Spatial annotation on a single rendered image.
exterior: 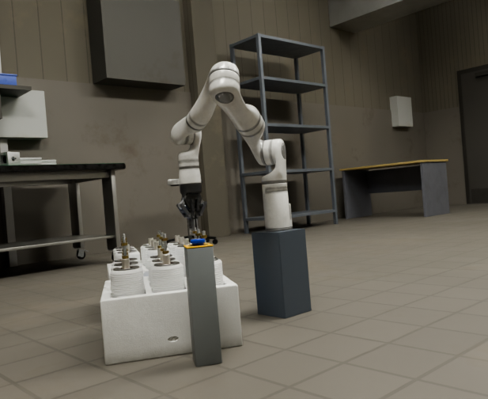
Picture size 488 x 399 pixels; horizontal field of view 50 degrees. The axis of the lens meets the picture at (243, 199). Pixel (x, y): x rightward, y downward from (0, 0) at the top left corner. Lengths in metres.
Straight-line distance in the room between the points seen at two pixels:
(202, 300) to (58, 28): 4.18
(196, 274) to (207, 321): 0.13
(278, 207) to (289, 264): 0.20
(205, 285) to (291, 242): 0.55
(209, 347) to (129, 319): 0.25
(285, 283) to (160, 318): 0.52
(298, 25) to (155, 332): 6.23
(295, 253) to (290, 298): 0.16
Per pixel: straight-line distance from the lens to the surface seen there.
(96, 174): 4.08
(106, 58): 5.11
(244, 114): 1.65
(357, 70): 8.26
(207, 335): 1.43
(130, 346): 1.55
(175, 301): 1.53
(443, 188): 7.06
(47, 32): 5.26
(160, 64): 5.42
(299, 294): 1.91
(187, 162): 1.80
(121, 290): 1.55
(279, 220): 1.87
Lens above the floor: 0.44
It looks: 1 degrees down
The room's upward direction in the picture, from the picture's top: 5 degrees counter-clockwise
